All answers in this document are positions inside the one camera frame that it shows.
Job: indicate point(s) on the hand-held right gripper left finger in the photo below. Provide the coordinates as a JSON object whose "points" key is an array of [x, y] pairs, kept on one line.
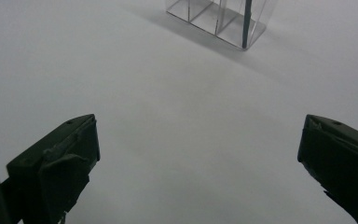
{"points": [[52, 174]]}

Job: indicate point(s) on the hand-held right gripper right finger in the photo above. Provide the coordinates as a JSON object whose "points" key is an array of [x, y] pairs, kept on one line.
{"points": [[341, 161]]}

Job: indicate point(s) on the clear acrylic compartment organizer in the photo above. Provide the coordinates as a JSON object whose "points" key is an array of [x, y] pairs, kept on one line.
{"points": [[217, 21]]}

